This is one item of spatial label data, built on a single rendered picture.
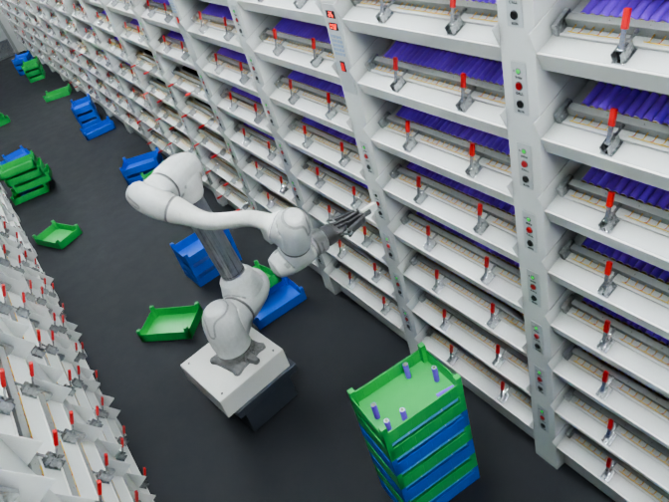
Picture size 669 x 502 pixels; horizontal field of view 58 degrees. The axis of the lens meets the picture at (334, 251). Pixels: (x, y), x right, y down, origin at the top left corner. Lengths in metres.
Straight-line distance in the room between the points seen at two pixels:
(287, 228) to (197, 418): 1.30
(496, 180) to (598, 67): 0.50
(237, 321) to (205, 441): 0.61
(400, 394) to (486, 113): 0.94
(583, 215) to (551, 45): 0.40
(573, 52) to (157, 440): 2.31
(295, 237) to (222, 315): 0.66
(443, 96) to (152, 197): 1.06
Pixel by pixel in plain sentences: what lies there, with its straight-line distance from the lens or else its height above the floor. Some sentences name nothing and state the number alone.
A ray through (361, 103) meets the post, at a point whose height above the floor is 1.25.
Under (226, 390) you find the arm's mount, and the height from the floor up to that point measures 0.30.
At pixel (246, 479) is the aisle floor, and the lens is 2.60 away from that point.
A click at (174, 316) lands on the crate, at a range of 3.48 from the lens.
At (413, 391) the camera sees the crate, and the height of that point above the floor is 0.48.
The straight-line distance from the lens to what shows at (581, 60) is 1.29.
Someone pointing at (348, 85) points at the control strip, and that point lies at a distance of 1.97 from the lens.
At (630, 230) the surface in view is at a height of 1.14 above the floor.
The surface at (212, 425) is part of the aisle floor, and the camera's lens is 2.83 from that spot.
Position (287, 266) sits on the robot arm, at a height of 0.86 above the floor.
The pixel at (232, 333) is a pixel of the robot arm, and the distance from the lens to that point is 2.43.
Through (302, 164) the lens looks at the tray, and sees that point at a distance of 2.73.
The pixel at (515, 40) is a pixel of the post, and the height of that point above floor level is 1.54.
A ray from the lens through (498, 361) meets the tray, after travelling 2.21.
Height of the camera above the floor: 2.03
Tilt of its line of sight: 36 degrees down
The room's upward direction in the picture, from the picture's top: 18 degrees counter-clockwise
